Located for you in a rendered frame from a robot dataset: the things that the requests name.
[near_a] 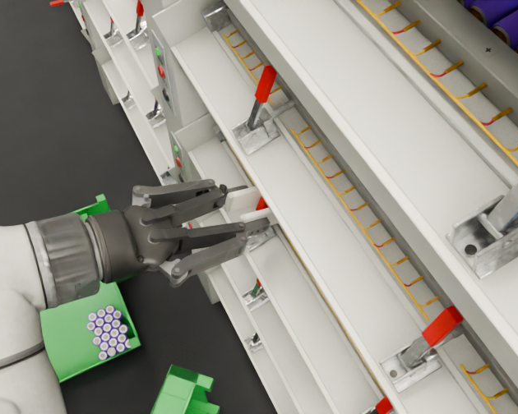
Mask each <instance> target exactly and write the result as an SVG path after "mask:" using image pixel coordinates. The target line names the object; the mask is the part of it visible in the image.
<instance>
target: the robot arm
mask: <svg viewBox="0 0 518 414"><path fill-rule="evenodd" d="M260 199H261V194H260V192H259V191H258V189H257V188H256V187H255V186H254V187H250V188H248V186H244V185H242V186H236V187H233V188H229V189H228V187H227V186H226V185H225V184H220V187H218V186H217V185H216V184H215V181H214V180H213V179H204V180H198V181H193V182H182V183H177V184H171V185H165V186H155V187H152V186H134V187H133V191H132V205H131V206H129V207H127V208H126V209H125V210H124V211H122V212H120V211H119V210H116V209H115V210H111V211H107V212H103V213H100V214H94V215H91V216H88V217H87V219H86V220H85V222H84V221H83V219H82V217H81V216H80V215H79V214H77V213H71V214H64V215H61V216H57V217H54V218H47V219H44V220H40V221H32V222H29V223H26V224H21V225H16V226H6V227H2V226H0V414H67V409H66V405H65V402H64V398H63V395H62V390H61V387H60V384H59V381H58V377H57V374H56V372H55V370H54V368H53V367H52V365H51V362H50V360H49V356H48V353H47V351H46V348H45V345H44V339H43V334H42V328H41V319H40V312H41V311H44V310H47V309H49V308H55V307H58V306H60V305H63V304H66V303H68V302H72V301H76V300H80V299H82V298H85V297H90V296H93V295H95V294H97V293H98V292H99V288H100V281H101V282H102V283H105V284H108V283H113V282H117V281H119V280H122V279H125V278H130V277H133V276H135V275H136V274H139V273H140V272H143V271H150V272H157V271H160V272H161V273H162V274H163V275H165V276H166V277H167V278H169V285H170V286H171V287H173V288H177V287H179V286H180V285H181V284H182V283H183V282H184V281H186V280H187V279H188V278H189V277H191V276H193V275H195V274H199V273H200V272H203V271H205V270H207V269H210V268H213V267H215V266H217V265H220V264H223V263H224V262H227V261H229V260H232V259H234V258H237V257H239V256H241V255H243V254H244V251H245V249H246V246H247V242H248V237H252V236H255V235H257V234H261V233H264V232H266V231H267V230H268V228H269V226H270V225H273V224H277V223H278V222H277V220H276V219H275V216H274V215H273V213H272V212H271V210H270V209H269V208H266V209H261V210H258V211H254V212H251V213H248V214H243V215H241V216H240V219H239V221H238V222H236V223H226V224H220V225H214V226H208V227H202V228H191V229H187V228H176V227H177V226H178V225H180V224H183V223H186V222H188V221H190V220H193V219H196V218H198V217H201V216H202V215H205V214H208V213H210V212H213V211H215V210H218V209H221V208H222V207H223V206H224V211H225V212H230V211H234V210H237V209H242V208H246V207H249V206H253V205H258V202H259V200H260ZM163 206H164V207H163ZM157 207H162V208H160V209H150V208H157ZM205 247H209V248H206V249H204V250H202V251H198V252H196V253H194V254H191V255H189V256H187V257H185V258H183V259H182V260H180V259H176V260H174V261H172V262H169V260H170V258H171V257H172V256H173V255H179V254H183V253H186V252H187V251H189V250H195V249H200V248H205Z"/></svg>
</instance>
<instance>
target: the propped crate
mask: <svg viewBox="0 0 518 414"><path fill-rule="evenodd" d="M108 305H112V306H114V307H115V308H116V310H117V311H121V312H122V313H123V319H122V320H120V321H121V322H122V324H125V325H126V326H127V327H128V328H129V332H128V333H127V334H125V335H127V337H128V339H129V340H128V342H129V343H130V346H131V348H127V349H126V351H124V352H118V354H117V355H115V356H110V357H109V358H108V359H106V360H103V361H102V360H100V359H99V357H98V355H99V353H100V352H102V350H101V349H100V348H99V346H96V345H94V344H93V343H92V340H93V338H94V337H96V335H95V334H94V332H93V331H89V330H88V329H87V327H86V325H87V324H88V323H89V322H92V321H89V320H88V315H89V313H91V312H94V313H96V314H97V310H99V309H104V310H105V308H106V306H108ZM40 319H41V328H42V334H43V339H44V345H45V348H46V351H47V353H48V356H49V360H50V362H51V365H52V367H53V368H54V370H55V372H56V374H57V377H58V381H59V383H62V382H63V381H65V380H69V379H70V378H72V377H74V376H76V375H79V374H81V373H83V372H85V371H87V370H90V369H92V368H94V367H96V366H99V365H101V364H103V363H105V362H106V361H110V360H112V359H114V358H115V357H119V356H121V355H122V354H124V353H126V352H130V351H131V350H133V349H135V348H137V347H140V346H142V344H141V340H140V339H139V337H138V334H137V332H136V329H135V327H134V324H133V323H132V319H131V316H130V315H129V313H128V310H127V307H126V305H125V302H124V300H123V297H122V295H121V292H120V291H119V289H118V285H117V282H113V283H108V284H105V283H102V282H101V281H100V288H99V292H98V293H97V294H95V295H93V296H90V297H85V298H82V299H80V300H76V301H72V302H68V303H66V304H63V305H60V306H58V307H55V308H49V309H47V310H42V311H41V312H40Z"/></svg>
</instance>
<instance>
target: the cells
mask: <svg viewBox="0 0 518 414"><path fill-rule="evenodd" d="M122 319H123V313H122V312H121V311H120V310H116V308H115V307H114V306H112V305H108V306H106V308H105V310H104V309H99V310H97V314H96V313H94V312H91V313H89V315H88V320H89V321H92V322H89V323H88V324H87V325H86V328H87V329H88V330H89V331H93V332H94V334H95V335H96V337H94V338H93V340H92V343H93V344H94V345H96V346H99V348H100V349H101V350H102V352H100V353H99V355H98V357H99V359H100V360H102V361H103V360H106V359H108V358H109V357H112V356H115V355H117V354H118V352H124V351H126V349H127V348H131V346H130V343H129V342H128V340H129V339H128V337H127V335H125V334H127V333H128V332H129V328H128V327H127V326H126V325H125V324H122V322H121V321H120V320H122ZM105 332H107V333H105ZM98 336H99V337H98ZM124 343H125V344H124Z"/></svg>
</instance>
